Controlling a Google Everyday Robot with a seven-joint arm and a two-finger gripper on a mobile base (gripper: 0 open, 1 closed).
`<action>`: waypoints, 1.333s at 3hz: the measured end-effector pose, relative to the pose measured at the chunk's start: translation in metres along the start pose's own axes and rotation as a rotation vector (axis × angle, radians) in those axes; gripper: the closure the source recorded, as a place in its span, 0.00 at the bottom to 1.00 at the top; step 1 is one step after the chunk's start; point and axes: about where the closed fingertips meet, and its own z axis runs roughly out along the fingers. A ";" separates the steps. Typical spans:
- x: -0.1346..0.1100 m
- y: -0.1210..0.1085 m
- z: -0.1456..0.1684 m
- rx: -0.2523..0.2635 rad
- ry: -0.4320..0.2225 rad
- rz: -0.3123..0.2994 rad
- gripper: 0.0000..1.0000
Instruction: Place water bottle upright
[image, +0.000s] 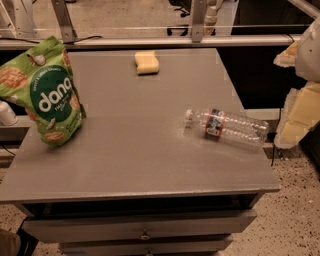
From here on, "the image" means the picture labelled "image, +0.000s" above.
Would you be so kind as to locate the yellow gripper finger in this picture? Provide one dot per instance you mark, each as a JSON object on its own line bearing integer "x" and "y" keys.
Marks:
{"x": 300, "y": 114}
{"x": 287, "y": 58}

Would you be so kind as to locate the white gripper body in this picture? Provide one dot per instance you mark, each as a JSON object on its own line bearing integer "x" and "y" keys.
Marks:
{"x": 309, "y": 56}

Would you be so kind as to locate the clear plastic water bottle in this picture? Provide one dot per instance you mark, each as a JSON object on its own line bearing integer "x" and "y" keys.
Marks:
{"x": 218, "y": 125}

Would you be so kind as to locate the white bottle at left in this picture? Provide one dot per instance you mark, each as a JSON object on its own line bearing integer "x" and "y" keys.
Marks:
{"x": 7, "y": 115}

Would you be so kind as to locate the yellow sponge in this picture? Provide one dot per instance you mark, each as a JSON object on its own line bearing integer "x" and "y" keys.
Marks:
{"x": 146, "y": 62}

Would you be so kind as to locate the grey wooden drawer cabinet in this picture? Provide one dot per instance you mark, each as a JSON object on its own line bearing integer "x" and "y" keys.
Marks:
{"x": 134, "y": 154}

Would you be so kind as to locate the green dang snack bag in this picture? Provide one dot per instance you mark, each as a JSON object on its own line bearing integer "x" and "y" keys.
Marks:
{"x": 40, "y": 80}

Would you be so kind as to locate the lower grey drawer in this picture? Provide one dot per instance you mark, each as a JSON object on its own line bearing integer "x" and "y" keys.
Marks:
{"x": 154, "y": 246}

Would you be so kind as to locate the grey drawer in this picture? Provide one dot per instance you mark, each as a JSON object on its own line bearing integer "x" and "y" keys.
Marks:
{"x": 154, "y": 246}
{"x": 140, "y": 226}

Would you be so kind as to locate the upper grey drawer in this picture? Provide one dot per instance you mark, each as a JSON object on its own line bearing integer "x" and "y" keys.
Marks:
{"x": 140, "y": 226}

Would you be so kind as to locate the metal frame rail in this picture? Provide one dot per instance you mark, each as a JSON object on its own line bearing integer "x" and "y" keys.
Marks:
{"x": 96, "y": 42}

